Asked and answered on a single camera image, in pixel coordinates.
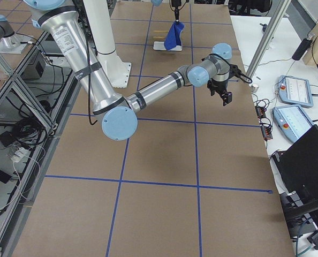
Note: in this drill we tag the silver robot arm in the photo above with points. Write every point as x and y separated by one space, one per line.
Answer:
100 70
42 11

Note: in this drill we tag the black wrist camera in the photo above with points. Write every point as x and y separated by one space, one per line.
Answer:
235 71

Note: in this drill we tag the far blue teach pendant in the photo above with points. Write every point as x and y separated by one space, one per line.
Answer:
293 90

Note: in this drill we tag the near blue teach pendant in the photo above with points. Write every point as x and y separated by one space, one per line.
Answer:
292 120

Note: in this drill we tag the white camera mast pedestal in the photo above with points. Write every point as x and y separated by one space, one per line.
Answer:
117 71

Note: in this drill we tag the small silver cylinder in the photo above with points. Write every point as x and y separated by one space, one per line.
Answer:
254 88

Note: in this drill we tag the blue teach pendant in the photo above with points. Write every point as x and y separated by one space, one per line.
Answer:
292 120
293 90

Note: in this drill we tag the blue and grey towel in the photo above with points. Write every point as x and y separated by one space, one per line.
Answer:
173 39

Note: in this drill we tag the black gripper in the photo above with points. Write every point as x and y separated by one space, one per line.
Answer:
176 13
217 86

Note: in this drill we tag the white wooden towel rack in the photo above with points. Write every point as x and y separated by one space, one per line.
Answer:
159 38

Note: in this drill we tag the aluminium frame post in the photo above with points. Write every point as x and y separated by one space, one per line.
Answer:
267 37

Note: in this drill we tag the black computer monitor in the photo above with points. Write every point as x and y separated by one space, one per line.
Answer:
298 166

